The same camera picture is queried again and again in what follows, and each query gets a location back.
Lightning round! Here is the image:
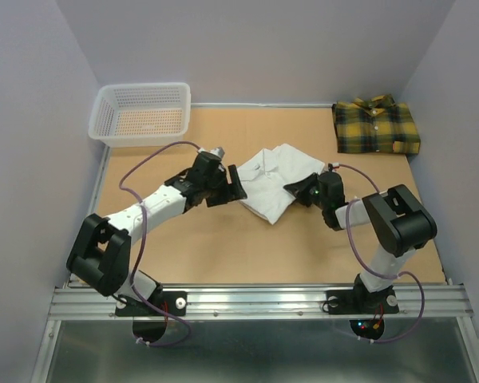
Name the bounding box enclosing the metal table frame edge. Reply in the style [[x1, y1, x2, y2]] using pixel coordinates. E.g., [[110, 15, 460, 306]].
[[30, 143, 113, 383]]

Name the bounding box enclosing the white perforated plastic basket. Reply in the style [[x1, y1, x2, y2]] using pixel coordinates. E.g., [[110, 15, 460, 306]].
[[88, 82, 191, 148]]

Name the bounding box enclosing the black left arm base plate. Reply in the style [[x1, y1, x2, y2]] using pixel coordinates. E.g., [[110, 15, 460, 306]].
[[115, 290, 188, 318]]

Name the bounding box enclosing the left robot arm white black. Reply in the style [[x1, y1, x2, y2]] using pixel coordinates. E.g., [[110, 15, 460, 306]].
[[66, 151, 247, 314]]

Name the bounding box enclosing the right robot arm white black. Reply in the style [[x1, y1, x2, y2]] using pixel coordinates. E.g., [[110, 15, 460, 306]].
[[284, 171, 437, 315]]

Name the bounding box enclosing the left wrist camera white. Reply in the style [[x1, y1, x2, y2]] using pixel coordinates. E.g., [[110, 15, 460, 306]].
[[198, 147, 225, 159]]

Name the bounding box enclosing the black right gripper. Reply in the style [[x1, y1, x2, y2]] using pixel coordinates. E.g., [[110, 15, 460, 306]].
[[284, 171, 328, 209]]

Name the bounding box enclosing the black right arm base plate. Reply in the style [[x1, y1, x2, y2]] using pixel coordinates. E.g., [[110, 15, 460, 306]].
[[325, 288, 399, 316]]

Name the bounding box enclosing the yellow plaid folded shirt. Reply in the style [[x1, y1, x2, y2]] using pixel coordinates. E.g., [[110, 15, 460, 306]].
[[331, 94, 421, 155]]

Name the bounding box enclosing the aluminium mounting rail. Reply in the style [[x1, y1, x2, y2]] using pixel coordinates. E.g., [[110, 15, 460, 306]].
[[48, 283, 473, 321]]

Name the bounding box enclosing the white long sleeve shirt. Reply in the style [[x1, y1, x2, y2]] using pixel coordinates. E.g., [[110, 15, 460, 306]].
[[237, 144, 325, 225]]

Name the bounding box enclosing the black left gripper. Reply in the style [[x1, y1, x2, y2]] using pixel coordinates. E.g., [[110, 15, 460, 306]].
[[203, 165, 247, 207]]

